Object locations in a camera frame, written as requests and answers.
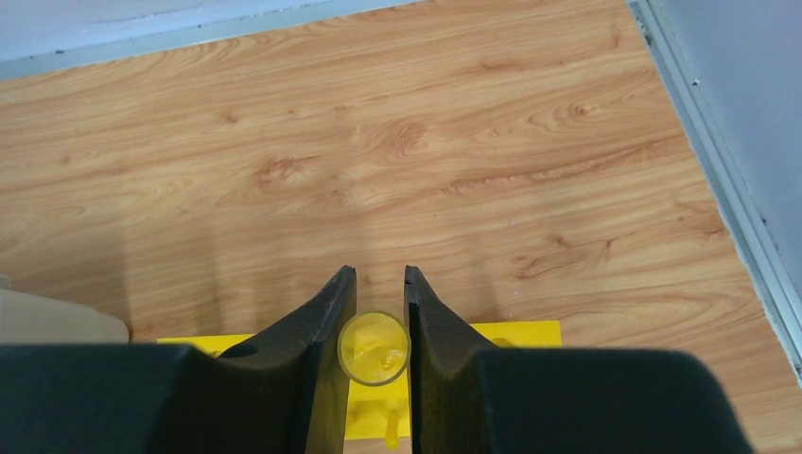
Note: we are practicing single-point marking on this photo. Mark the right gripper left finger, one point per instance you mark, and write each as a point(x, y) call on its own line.
point(280, 391)

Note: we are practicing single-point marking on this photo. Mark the clear glass test tube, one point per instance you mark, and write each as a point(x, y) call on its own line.
point(374, 348)

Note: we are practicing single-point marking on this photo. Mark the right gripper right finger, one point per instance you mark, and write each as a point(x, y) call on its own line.
point(468, 395)

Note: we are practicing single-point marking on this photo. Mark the yellow test tube rack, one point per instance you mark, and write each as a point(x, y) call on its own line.
point(375, 413)

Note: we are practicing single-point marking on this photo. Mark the beige plastic bin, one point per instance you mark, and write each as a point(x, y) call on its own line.
point(33, 319)

